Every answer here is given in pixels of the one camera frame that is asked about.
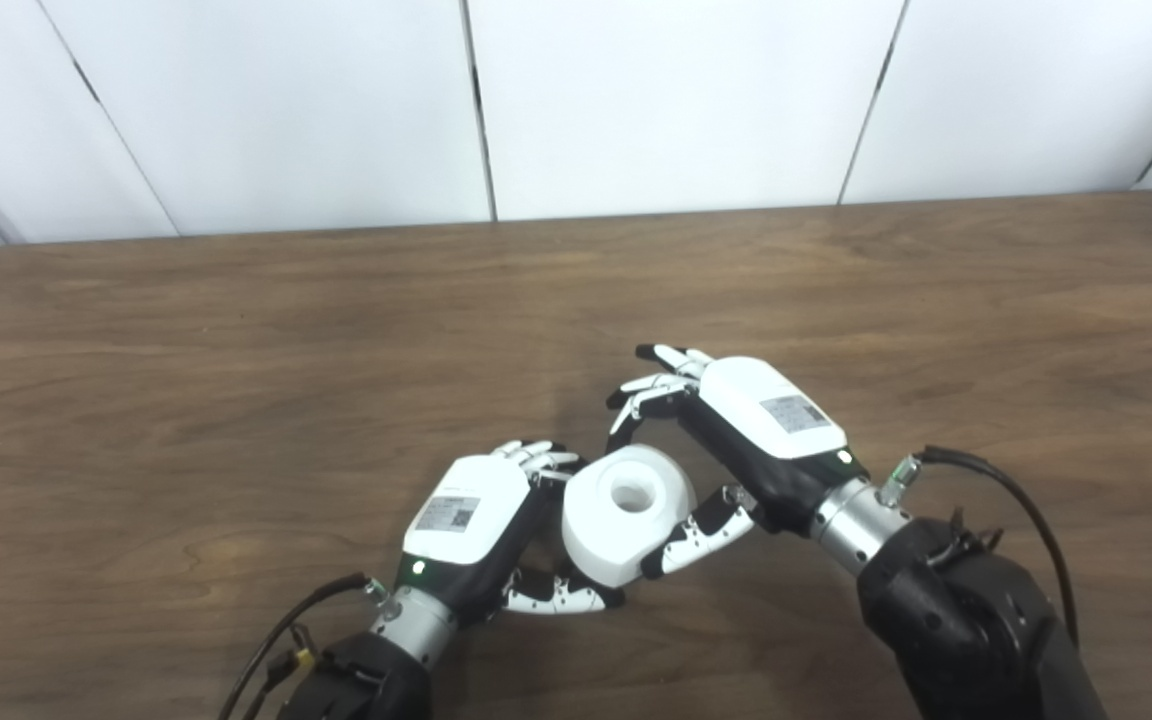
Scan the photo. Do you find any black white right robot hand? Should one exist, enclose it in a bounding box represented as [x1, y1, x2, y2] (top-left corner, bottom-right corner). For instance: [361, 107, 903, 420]
[606, 344, 867, 581]

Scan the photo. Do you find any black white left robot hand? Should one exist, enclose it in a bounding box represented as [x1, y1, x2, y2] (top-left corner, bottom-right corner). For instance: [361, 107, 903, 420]
[394, 440, 625, 626]

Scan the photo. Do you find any round white piece with holes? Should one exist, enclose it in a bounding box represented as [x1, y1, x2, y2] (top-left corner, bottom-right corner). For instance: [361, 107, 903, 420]
[561, 445, 699, 589]

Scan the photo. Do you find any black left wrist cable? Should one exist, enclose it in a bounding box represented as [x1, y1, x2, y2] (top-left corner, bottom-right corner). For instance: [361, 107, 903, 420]
[218, 573, 382, 720]

